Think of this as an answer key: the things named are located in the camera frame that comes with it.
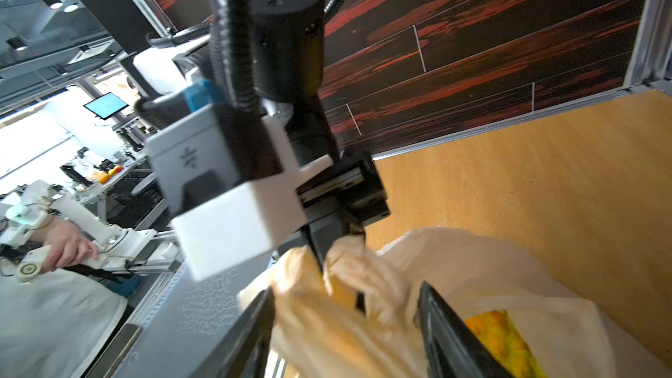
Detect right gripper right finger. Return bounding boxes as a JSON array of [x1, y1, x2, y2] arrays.
[[418, 282, 511, 378]]

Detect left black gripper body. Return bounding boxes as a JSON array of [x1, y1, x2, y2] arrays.
[[209, 0, 392, 274]]

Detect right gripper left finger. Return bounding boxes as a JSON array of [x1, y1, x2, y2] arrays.
[[215, 288, 276, 378]]

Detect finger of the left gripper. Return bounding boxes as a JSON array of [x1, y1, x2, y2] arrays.
[[335, 231, 367, 314], [301, 225, 326, 272]]

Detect yellow pineapple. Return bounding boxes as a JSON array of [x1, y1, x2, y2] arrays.
[[465, 310, 546, 378]]

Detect white plastic bag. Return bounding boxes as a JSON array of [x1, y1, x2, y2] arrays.
[[235, 226, 672, 378]]

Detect operator's hand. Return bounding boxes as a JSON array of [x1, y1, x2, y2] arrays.
[[31, 216, 99, 273]]

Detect small monitor screen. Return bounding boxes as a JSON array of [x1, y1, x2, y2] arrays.
[[84, 93, 129, 120]]

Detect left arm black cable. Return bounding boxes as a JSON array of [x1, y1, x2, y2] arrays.
[[146, 0, 363, 117]]

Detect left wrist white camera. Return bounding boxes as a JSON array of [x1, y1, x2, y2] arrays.
[[146, 104, 334, 282]]

